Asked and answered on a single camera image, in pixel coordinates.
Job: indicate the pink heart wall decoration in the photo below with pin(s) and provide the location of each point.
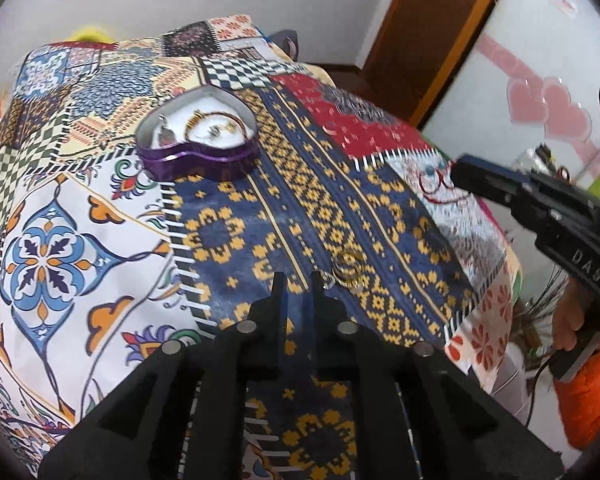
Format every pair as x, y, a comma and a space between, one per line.
548, 103

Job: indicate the dark earrings in box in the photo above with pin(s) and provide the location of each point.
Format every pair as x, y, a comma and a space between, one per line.
165, 135

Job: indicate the person's right hand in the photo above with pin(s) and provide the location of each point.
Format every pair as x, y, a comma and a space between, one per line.
569, 315

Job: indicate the purple heart-shaped jewelry box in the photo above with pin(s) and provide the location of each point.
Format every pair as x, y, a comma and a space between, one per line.
218, 137

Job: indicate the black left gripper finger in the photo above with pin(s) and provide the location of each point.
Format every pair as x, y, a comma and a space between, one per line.
181, 413
416, 415

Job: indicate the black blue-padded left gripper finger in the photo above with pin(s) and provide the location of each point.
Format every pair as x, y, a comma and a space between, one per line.
499, 184

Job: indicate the wooden door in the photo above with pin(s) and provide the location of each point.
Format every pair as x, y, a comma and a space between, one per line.
420, 46

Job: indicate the orange sleeve forearm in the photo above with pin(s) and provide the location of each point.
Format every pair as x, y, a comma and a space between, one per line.
579, 404

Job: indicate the patchwork patterned bedspread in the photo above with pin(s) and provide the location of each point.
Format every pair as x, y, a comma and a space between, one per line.
100, 264

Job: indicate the yellow round object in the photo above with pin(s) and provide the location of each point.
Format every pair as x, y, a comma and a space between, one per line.
91, 34

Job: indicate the gold bangle rings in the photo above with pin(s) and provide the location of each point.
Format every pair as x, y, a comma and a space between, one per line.
347, 269

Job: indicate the dark blue pillow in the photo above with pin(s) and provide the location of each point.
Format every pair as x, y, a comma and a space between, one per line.
287, 41

